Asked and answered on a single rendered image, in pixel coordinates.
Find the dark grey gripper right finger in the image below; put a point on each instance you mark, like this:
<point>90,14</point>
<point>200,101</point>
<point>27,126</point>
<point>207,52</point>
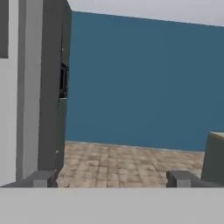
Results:
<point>180,178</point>

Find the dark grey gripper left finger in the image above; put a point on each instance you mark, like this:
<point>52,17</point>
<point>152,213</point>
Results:
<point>43,178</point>

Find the grey-green dining counter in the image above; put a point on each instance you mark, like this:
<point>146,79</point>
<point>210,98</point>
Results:
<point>215,157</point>

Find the dark grey-green cabinet run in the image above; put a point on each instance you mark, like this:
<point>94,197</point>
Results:
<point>64,43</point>

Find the black wall oven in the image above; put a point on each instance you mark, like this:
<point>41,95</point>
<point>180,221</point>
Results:
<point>64,80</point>

